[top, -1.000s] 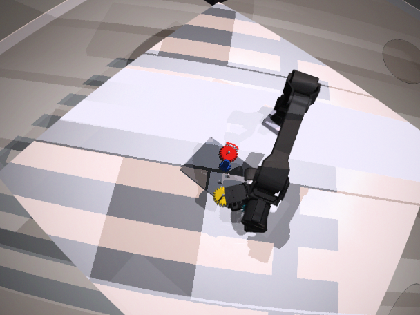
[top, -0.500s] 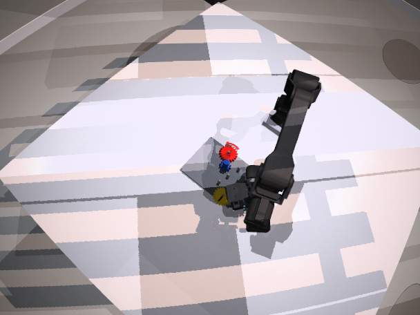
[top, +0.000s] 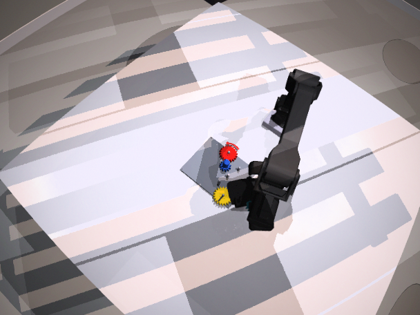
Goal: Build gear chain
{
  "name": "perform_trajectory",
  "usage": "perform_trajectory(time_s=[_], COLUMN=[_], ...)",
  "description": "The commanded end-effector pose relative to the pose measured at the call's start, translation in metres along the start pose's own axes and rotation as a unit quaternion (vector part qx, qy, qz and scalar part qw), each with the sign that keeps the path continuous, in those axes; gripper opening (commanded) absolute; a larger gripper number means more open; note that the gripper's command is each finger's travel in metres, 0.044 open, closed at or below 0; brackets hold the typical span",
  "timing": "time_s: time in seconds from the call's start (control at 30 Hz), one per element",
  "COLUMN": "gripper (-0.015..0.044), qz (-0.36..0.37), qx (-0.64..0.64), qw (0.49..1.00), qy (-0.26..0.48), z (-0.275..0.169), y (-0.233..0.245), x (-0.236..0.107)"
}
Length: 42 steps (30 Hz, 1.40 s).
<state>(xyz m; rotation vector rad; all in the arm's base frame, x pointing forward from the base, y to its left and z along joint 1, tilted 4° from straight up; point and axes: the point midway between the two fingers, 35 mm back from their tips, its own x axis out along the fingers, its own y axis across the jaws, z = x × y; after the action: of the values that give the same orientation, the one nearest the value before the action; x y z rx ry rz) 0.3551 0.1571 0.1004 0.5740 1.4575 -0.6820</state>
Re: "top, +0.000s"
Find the blue gear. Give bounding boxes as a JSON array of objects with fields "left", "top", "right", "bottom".
[{"left": 219, "top": 159, "right": 231, "bottom": 172}]

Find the red gear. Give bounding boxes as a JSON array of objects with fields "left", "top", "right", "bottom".
[{"left": 219, "top": 145, "right": 237, "bottom": 162}]

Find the yellow gear with black stripe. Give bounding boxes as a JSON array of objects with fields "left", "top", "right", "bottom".
[{"left": 213, "top": 187, "right": 231, "bottom": 206}]

